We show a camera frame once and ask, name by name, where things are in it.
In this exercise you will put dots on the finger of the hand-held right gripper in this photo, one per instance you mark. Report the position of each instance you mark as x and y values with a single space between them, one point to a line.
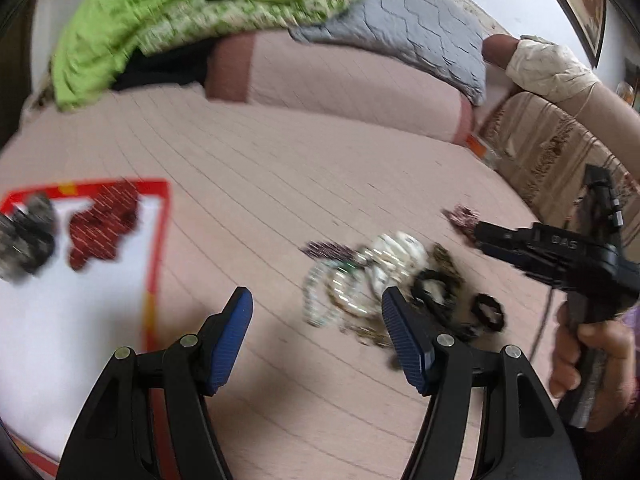
502 237
542 272

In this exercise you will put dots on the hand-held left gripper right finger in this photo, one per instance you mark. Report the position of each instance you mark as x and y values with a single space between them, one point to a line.
405 340

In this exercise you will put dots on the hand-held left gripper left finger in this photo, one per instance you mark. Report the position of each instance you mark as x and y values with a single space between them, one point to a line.
230 345

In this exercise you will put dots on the black satin scrunchie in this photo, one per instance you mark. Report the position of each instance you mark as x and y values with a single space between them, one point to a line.
422 285

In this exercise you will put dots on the leopard print scrunchie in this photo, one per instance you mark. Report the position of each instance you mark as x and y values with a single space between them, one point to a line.
447 260

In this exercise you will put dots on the red and white tray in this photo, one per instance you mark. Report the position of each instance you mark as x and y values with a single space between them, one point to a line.
80 320

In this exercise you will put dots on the person's right hand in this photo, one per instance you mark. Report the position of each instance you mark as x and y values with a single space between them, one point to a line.
612 375

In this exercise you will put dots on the dark red beaded hair clip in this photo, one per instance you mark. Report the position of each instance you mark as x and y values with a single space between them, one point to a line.
462 220

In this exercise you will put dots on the white flower hair clip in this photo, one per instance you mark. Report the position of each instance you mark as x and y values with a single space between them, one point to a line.
400 250

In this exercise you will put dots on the orange box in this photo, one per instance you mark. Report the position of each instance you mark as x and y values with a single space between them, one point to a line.
475 147

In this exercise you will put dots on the purple beaded hair clip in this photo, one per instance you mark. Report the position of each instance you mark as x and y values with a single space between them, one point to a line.
325 250

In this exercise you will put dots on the red polka dot scrunchie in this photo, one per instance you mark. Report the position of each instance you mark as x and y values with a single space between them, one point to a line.
102 225

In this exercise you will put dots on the brown round bedpost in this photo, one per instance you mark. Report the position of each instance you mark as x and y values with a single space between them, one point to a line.
500 50

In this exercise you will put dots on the pink pillow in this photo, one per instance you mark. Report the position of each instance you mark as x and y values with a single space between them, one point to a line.
350 90

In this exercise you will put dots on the grey organza scrunchie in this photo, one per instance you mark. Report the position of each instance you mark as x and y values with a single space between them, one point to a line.
27 245

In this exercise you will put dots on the grey quilted blanket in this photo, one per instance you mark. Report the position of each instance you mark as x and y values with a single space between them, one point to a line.
415 25

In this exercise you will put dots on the black cloth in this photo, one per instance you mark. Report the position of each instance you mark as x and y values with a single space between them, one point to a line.
160 67

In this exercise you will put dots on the green quilt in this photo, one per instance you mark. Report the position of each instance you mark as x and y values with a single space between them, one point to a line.
125 25

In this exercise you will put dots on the framed wall picture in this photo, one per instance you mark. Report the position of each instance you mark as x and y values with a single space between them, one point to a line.
582 5

